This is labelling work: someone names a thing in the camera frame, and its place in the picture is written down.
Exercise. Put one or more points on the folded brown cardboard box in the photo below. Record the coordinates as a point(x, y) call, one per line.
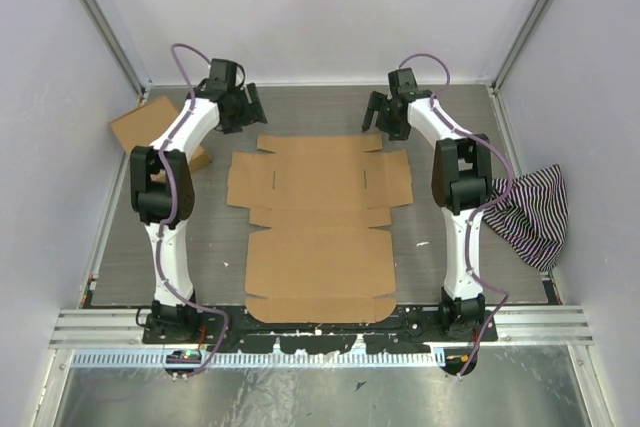
point(160, 125)

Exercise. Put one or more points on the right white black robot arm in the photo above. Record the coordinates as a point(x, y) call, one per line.
point(460, 185)

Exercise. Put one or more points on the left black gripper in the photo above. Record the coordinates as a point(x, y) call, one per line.
point(252, 111)

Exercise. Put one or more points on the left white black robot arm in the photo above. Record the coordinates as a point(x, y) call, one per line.
point(163, 195)

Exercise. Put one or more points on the brown cardboard box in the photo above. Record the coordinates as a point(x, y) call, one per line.
point(322, 250)
point(160, 125)

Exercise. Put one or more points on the white slotted cable duct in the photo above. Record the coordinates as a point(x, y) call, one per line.
point(190, 359)

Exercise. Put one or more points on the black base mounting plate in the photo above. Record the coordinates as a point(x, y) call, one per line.
point(409, 329)

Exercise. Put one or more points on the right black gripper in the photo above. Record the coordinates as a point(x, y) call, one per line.
point(379, 102)

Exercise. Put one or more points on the striped purple white cloth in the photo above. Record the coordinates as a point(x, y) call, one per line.
point(533, 216)

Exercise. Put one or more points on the aluminium corner post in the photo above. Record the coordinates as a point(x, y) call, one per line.
point(532, 21)
point(103, 26)

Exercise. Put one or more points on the right aluminium corner post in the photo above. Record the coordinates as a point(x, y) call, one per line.
point(532, 21)

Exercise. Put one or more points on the left aluminium corner post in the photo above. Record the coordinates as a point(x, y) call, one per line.
point(103, 26)

